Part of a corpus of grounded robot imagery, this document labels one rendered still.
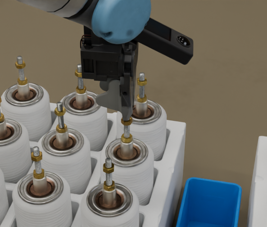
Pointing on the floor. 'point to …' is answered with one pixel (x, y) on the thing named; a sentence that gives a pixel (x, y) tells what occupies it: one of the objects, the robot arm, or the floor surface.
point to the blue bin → (209, 204)
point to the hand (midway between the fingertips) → (130, 111)
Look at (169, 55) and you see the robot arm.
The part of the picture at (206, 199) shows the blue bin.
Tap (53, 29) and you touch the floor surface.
